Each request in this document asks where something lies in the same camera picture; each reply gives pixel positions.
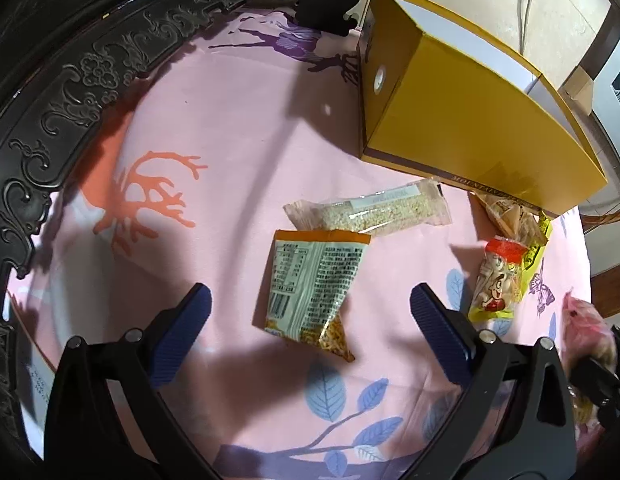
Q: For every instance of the white printed paper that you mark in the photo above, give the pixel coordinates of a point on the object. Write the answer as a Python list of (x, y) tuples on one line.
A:
[(35, 380)]

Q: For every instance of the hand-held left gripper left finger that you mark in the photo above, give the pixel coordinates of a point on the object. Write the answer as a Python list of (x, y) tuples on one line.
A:
[(182, 335)]

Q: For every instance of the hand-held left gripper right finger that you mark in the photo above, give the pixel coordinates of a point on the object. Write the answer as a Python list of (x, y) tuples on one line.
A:
[(439, 330)]

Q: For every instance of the yellow cardboard box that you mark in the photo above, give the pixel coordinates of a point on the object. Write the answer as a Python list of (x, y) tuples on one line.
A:
[(464, 110)]

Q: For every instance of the clear puffed rice bar packet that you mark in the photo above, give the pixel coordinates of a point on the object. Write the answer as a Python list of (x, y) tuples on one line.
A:
[(370, 210)]

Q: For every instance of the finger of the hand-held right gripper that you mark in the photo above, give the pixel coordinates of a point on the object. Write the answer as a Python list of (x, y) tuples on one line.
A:
[(594, 377)]

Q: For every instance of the wooden cabinet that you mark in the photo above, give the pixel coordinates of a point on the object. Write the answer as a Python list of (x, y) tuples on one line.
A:
[(614, 295)]

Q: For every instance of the pink printed blanket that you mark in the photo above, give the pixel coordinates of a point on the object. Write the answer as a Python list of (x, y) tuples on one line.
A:
[(230, 135)]

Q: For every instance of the pink snack packet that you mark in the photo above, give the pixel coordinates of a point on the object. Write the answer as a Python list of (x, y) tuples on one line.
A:
[(584, 320)]

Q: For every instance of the orange noodle snack packet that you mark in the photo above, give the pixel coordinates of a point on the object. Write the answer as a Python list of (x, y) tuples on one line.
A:
[(310, 280)]

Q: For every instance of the red yellow snack packet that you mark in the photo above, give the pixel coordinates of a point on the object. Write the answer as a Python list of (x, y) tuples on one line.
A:
[(494, 280)]

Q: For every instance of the clear packet of golden pastry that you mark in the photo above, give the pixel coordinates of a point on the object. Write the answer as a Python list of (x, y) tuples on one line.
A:
[(509, 220)]

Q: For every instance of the cardboard corner protector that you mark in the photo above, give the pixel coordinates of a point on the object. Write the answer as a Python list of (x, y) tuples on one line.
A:
[(577, 90)]

